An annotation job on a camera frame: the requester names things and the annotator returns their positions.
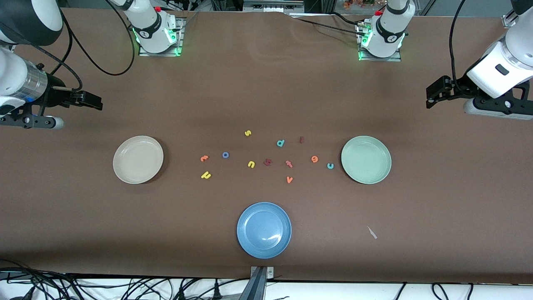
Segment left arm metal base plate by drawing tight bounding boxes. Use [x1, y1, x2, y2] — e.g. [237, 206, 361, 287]
[357, 21, 402, 62]

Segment brown paper table cover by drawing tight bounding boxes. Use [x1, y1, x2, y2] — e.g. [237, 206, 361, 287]
[0, 7, 533, 285]

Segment aluminium frame profile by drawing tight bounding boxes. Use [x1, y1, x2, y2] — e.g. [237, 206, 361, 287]
[502, 7, 520, 29]

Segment black floor cable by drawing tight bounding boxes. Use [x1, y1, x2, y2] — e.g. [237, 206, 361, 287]
[0, 258, 90, 300]

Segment green round plate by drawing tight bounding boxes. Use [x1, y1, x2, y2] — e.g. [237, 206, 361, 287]
[341, 135, 392, 185]

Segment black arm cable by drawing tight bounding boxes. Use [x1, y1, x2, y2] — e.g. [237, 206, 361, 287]
[8, 0, 136, 91]
[448, 0, 475, 95]

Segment blue round plate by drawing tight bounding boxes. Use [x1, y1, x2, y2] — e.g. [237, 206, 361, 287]
[237, 202, 292, 259]

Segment black cable on table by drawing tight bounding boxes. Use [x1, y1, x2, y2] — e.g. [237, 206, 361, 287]
[289, 12, 369, 36]

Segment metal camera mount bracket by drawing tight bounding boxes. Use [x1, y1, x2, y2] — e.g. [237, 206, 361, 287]
[239, 266, 274, 300]

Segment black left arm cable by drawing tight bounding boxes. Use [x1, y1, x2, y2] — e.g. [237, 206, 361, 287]
[448, 0, 475, 95]

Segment grey metal equipment box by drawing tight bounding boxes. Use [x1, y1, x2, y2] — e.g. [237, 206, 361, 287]
[243, 0, 305, 13]

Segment beige round plate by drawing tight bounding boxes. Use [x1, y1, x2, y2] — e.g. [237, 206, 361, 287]
[113, 135, 164, 185]

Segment orange artificial flowers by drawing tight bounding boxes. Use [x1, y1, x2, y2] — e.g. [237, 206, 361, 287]
[344, 0, 386, 10]

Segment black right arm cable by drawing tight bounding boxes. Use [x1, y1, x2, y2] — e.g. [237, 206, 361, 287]
[8, 0, 136, 91]

